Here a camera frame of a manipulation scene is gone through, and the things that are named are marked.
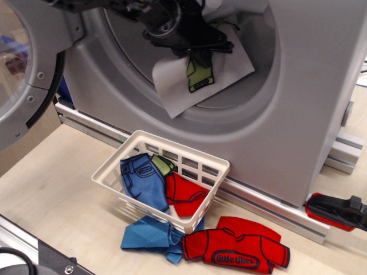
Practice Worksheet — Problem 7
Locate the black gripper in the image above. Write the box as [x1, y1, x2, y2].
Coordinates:
[143, 19, 234, 68]

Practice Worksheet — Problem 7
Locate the white cloth with green shirt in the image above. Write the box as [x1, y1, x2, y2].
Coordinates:
[152, 5, 255, 118]

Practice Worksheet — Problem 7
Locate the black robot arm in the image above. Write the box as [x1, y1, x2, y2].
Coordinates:
[47, 0, 234, 68]

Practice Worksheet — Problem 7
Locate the grey toy washing machine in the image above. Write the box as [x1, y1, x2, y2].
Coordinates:
[65, 1, 366, 206]

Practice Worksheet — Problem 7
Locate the white plastic laundry basket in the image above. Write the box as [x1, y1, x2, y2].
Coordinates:
[92, 131, 230, 234]

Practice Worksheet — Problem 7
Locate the grey washing machine door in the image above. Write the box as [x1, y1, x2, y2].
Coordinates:
[1, 1, 84, 150]

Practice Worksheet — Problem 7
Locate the green cloth in basket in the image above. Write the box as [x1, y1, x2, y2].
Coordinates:
[151, 154, 175, 176]

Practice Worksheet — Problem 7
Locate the blue jeans cloth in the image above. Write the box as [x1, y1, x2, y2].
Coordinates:
[120, 153, 170, 214]

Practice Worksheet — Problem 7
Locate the red cloth in basket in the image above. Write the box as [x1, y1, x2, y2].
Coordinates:
[165, 172, 209, 218]

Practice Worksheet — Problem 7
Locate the plain blue cloth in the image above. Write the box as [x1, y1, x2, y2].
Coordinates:
[120, 215, 206, 265]

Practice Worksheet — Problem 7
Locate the red little tikes shirt cloth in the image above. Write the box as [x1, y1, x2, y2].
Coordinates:
[182, 217, 291, 274]

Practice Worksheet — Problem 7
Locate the red and black clamp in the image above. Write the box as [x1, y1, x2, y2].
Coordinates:
[305, 193, 366, 232]

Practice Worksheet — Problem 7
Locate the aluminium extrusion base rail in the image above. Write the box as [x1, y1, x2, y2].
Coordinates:
[56, 100, 366, 242]

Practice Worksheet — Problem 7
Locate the aluminium frame with black bracket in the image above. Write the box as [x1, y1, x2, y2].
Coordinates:
[1, 215, 92, 274]

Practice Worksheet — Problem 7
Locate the black cable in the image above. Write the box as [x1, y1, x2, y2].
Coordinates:
[0, 246, 37, 275]

